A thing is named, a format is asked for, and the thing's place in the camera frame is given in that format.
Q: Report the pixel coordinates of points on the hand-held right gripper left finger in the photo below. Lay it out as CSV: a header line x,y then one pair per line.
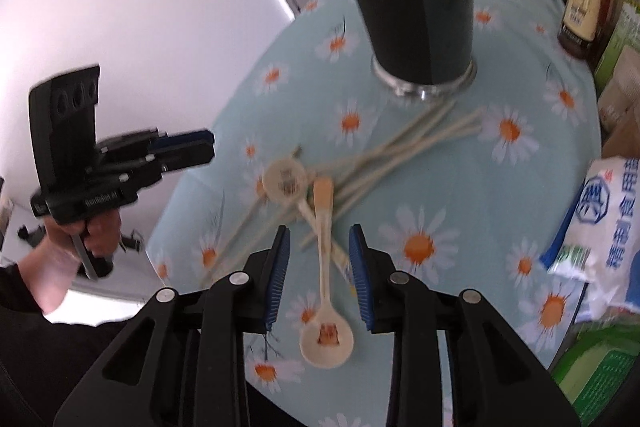
x,y
278,277

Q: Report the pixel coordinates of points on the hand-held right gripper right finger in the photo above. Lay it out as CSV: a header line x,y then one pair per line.
x,y
358,277

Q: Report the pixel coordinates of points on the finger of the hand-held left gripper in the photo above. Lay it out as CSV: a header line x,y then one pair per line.
x,y
185,139
187,157

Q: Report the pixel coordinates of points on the cream spoon with cartoon print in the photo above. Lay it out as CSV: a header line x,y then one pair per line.
x,y
325,347
284,179

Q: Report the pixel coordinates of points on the bunch of cream chopsticks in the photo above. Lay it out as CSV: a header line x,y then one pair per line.
x,y
400,147

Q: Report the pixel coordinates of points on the black utensil holder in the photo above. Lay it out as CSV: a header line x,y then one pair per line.
x,y
410,12

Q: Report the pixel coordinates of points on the person's left forearm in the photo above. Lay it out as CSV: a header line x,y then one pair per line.
x,y
47,279

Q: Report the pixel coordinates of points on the person's left hand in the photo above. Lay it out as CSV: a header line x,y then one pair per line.
x,y
102,232

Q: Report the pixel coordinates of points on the daisy print tablecloth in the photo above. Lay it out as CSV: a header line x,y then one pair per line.
x,y
450,187

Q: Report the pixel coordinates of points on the white salt bag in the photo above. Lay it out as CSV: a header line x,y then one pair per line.
x,y
607,227

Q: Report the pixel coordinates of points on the green packet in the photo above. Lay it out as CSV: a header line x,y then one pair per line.
x,y
600,372

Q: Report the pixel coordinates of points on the small bottle with tan label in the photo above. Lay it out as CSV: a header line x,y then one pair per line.
x,y
585,12

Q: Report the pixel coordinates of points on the green label oil bottle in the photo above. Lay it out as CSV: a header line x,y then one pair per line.
x,y
620,37

